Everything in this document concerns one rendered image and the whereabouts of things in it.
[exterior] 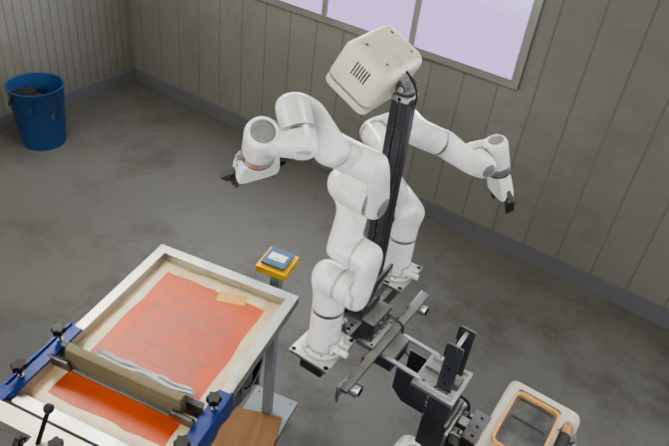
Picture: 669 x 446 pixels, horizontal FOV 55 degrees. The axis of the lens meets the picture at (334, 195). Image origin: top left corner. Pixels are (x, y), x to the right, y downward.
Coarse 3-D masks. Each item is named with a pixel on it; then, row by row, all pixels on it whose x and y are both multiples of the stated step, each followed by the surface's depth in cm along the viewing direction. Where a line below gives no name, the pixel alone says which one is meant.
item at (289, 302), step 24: (144, 264) 234; (192, 264) 238; (120, 288) 223; (240, 288) 234; (264, 288) 231; (96, 312) 213; (288, 312) 222; (264, 336) 212; (240, 384) 197; (24, 408) 181; (72, 432) 177; (96, 432) 177
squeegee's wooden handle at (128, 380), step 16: (80, 352) 190; (80, 368) 193; (96, 368) 189; (112, 368) 187; (112, 384) 190; (128, 384) 186; (144, 384) 184; (160, 384) 184; (160, 400) 184; (176, 400) 181
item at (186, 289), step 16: (160, 288) 230; (176, 288) 231; (192, 288) 232; (208, 288) 233; (144, 304) 223; (128, 320) 216; (112, 336) 210; (96, 352) 204; (112, 352) 204; (64, 384) 193; (80, 384) 193; (96, 384) 194; (64, 400) 188; (80, 400) 189; (96, 400) 190; (112, 400) 190
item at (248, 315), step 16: (208, 304) 226; (224, 304) 227; (240, 320) 222; (256, 320) 223; (240, 336) 216; (224, 352) 209; (208, 368) 203; (192, 384) 198; (208, 384) 198; (128, 400) 191; (112, 416) 186; (128, 416) 186; (144, 416) 187; (160, 416) 187; (144, 432) 183; (160, 432) 183
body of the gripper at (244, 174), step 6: (234, 162) 143; (240, 162) 138; (276, 162) 141; (240, 168) 139; (246, 168) 138; (270, 168) 143; (276, 168) 145; (240, 174) 141; (246, 174) 141; (252, 174) 143; (258, 174) 144; (264, 174) 146; (270, 174) 148; (240, 180) 144; (246, 180) 145; (252, 180) 147
